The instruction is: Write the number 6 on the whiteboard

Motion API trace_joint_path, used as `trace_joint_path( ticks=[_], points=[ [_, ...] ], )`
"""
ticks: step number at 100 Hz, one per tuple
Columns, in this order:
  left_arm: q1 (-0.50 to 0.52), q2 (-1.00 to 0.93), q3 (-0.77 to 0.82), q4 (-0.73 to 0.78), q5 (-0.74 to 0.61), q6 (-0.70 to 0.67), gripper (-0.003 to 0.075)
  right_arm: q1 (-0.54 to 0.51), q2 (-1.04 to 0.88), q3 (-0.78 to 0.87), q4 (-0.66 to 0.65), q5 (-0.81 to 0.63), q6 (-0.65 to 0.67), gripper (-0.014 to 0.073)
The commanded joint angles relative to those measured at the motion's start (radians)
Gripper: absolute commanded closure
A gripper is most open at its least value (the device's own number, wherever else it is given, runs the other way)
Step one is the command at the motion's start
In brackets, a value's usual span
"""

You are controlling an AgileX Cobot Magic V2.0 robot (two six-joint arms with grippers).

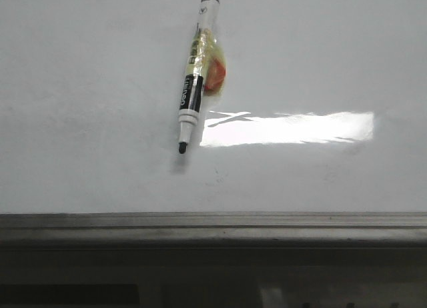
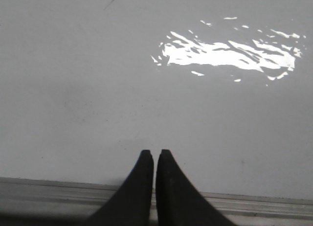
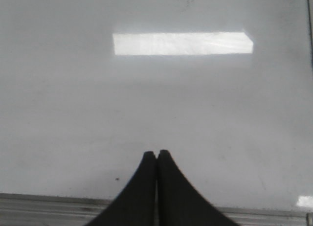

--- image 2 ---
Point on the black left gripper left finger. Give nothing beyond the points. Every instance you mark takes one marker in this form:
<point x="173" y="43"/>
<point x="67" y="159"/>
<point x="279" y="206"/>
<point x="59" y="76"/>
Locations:
<point x="130" y="205"/>

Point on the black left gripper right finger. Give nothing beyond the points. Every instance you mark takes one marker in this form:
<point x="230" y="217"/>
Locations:
<point x="178" y="202"/>

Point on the white whiteboard with aluminium frame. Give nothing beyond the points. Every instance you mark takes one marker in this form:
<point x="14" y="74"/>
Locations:
<point x="226" y="85"/>

